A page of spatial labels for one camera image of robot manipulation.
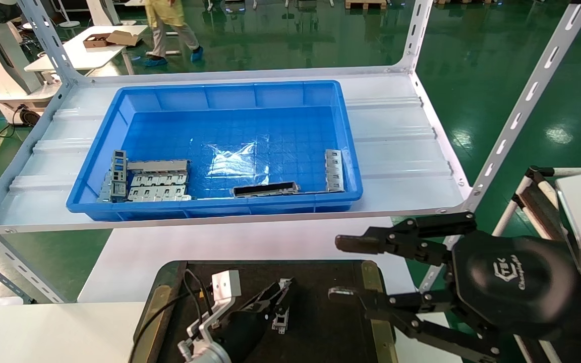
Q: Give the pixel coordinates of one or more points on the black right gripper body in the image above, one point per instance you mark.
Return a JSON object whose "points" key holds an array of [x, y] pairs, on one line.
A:
{"points": [[515, 285]]}

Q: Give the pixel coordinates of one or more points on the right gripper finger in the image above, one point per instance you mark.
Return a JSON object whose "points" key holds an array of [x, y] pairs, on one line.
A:
{"points": [[421, 315], [411, 239]]}

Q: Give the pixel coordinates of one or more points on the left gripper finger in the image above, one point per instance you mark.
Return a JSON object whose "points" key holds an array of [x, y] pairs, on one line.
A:
{"points": [[265, 297], [290, 295]]}

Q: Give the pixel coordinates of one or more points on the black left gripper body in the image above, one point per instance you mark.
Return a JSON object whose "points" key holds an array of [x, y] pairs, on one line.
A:
{"points": [[242, 333]]}

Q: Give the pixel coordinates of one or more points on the silver bracket with square holes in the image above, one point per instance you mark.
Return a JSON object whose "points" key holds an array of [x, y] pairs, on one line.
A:
{"points": [[281, 317]]}

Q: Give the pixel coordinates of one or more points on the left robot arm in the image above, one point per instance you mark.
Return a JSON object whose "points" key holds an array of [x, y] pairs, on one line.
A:
{"points": [[205, 353]]}

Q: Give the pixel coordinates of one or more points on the black container with brass strips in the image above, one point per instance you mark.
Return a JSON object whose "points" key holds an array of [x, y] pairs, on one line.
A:
{"points": [[321, 282]]}

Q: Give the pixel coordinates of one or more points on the dark open metal housing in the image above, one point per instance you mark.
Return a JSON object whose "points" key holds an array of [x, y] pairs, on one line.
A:
{"points": [[265, 190]]}

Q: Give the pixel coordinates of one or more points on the long grey metal housing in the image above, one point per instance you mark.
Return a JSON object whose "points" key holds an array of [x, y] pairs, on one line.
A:
{"points": [[159, 165]]}

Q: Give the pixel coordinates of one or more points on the white metal shelf rack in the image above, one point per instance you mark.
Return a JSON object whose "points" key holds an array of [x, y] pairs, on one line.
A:
{"points": [[522, 108]]}

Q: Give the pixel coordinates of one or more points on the blue plastic bin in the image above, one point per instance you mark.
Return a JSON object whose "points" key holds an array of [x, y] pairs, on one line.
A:
{"points": [[230, 126]]}

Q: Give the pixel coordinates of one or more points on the wooden pallet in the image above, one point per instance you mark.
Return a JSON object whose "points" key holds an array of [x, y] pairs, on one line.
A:
{"points": [[366, 4]]}

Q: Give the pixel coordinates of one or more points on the brown cardboard box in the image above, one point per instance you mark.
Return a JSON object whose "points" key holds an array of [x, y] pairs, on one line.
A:
{"points": [[121, 38]]}

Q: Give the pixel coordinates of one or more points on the white table with cardboard box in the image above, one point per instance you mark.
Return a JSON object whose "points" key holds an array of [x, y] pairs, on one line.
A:
{"points": [[83, 56]]}

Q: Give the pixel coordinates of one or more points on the person in yellow clothes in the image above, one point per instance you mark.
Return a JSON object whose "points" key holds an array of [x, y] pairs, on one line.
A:
{"points": [[164, 12]]}

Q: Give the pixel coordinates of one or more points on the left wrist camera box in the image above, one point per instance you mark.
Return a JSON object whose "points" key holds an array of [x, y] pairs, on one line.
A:
{"points": [[226, 283]]}

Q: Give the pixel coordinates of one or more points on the silver comb metal bracket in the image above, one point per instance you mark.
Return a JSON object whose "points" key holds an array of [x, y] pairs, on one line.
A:
{"points": [[334, 171]]}

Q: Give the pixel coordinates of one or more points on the white tube frame black joint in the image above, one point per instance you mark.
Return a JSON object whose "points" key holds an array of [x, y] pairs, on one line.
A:
{"points": [[535, 176]]}

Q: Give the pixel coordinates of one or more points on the grey bracket with square holes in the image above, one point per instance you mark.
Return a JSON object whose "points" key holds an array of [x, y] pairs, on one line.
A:
{"points": [[119, 166]]}

